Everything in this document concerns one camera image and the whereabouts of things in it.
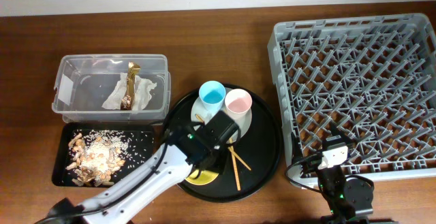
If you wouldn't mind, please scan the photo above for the wooden chopstick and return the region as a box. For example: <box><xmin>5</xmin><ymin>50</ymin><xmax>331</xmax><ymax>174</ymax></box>
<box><xmin>228</xmin><ymin>146</ymin><xmax>251</xmax><ymax>171</ymax></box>
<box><xmin>194</xmin><ymin>113</ymin><xmax>242</xmax><ymax>192</ymax></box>

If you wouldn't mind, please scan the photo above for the yellow bowl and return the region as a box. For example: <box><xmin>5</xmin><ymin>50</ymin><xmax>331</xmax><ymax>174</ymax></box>
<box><xmin>185</xmin><ymin>170</ymin><xmax>219</xmax><ymax>186</ymax></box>

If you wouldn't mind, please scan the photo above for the grey plate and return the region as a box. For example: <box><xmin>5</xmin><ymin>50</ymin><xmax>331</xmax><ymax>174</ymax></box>
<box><xmin>190</xmin><ymin>96</ymin><xmax>252</xmax><ymax>138</ymax></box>

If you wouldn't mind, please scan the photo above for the pink cup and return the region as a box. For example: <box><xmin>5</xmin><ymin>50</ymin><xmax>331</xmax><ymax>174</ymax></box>
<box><xmin>224</xmin><ymin>89</ymin><xmax>253</xmax><ymax>120</ymax></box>

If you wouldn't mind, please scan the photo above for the blue cup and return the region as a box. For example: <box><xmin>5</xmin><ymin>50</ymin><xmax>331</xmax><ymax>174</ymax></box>
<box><xmin>199</xmin><ymin>80</ymin><xmax>226</xmax><ymax>112</ymax></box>

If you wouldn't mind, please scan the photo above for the white napkin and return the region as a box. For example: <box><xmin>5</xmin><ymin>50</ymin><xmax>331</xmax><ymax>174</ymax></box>
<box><xmin>102</xmin><ymin>73</ymin><xmax>157</xmax><ymax>110</ymax></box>

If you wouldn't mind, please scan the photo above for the food scraps and rice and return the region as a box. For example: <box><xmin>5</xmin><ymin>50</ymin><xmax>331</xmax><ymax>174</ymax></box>
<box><xmin>64</xmin><ymin>129</ymin><xmax>154</xmax><ymax>187</ymax></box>

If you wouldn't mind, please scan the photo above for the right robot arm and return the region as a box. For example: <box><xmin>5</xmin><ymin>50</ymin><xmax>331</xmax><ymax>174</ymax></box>
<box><xmin>315</xmin><ymin>123</ymin><xmax>375</xmax><ymax>224</ymax></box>

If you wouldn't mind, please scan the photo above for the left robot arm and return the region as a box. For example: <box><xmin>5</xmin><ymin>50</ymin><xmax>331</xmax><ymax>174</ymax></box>
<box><xmin>39</xmin><ymin>126</ymin><xmax>233</xmax><ymax>223</ymax></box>

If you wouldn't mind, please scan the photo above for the grey dishwasher rack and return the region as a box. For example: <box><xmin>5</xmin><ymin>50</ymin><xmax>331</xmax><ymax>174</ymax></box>
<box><xmin>267</xmin><ymin>13</ymin><xmax>435</xmax><ymax>187</ymax></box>

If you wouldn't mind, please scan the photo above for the round black serving tray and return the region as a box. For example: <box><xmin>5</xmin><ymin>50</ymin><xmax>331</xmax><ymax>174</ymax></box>
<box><xmin>178</xmin><ymin>92</ymin><xmax>283</xmax><ymax>202</ymax></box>

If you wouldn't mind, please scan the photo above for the clear plastic bin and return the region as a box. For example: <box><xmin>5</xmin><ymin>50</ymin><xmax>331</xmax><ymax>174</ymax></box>
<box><xmin>52</xmin><ymin>54</ymin><xmax>171</xmax><ymax>123</ymax></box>

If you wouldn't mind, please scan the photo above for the black rectangular tray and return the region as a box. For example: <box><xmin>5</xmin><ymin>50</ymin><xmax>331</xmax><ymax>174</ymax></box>
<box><xmin>50</xmin><ymin>121</ymin><xmax>156</xmax><ymax>189</ymax></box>

